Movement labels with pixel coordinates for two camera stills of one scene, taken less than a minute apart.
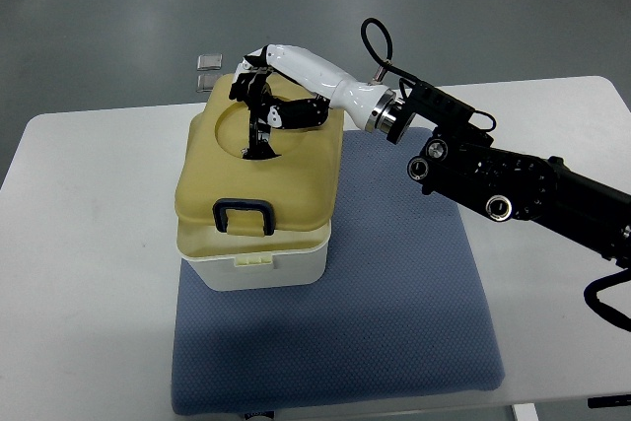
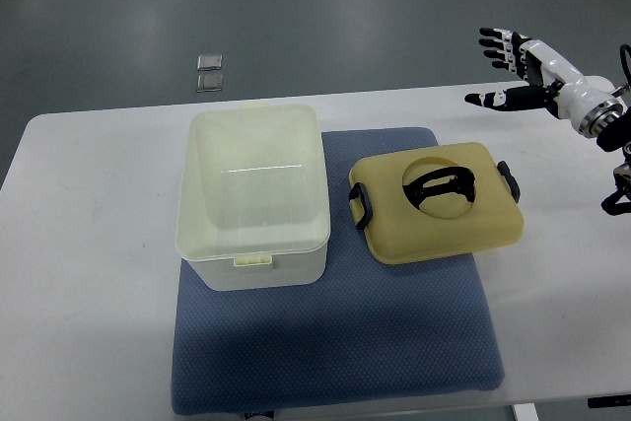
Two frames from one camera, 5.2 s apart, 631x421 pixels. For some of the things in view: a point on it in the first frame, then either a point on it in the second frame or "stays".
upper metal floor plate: (209, 61) stays
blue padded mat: (398, 313) stays
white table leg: (525, 412) stays
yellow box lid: (218, 189) → (435, 203)
